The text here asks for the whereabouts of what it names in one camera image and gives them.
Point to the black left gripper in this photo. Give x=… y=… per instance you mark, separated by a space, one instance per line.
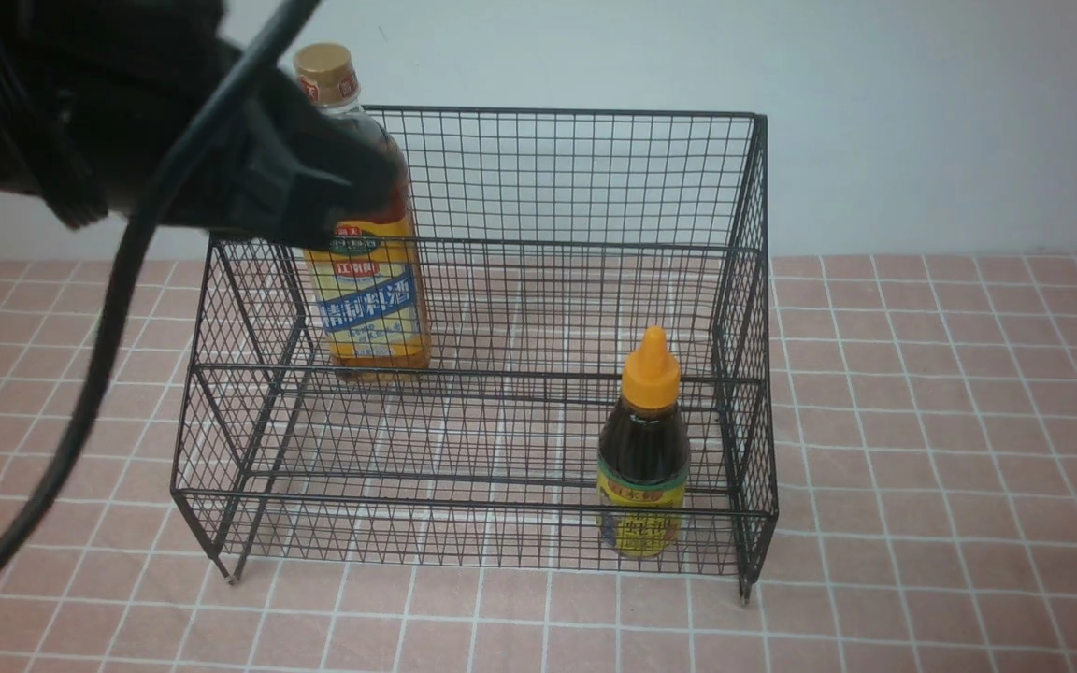
x=95 y=94

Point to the cooking wine bottle gold cap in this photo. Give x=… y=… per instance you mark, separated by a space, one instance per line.
x=369 y=286

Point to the dark sauce bottle orange cap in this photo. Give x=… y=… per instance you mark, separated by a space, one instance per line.
x=644 y=453

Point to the black wire mesh rack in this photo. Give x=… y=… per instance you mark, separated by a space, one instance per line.
x=550 y=240

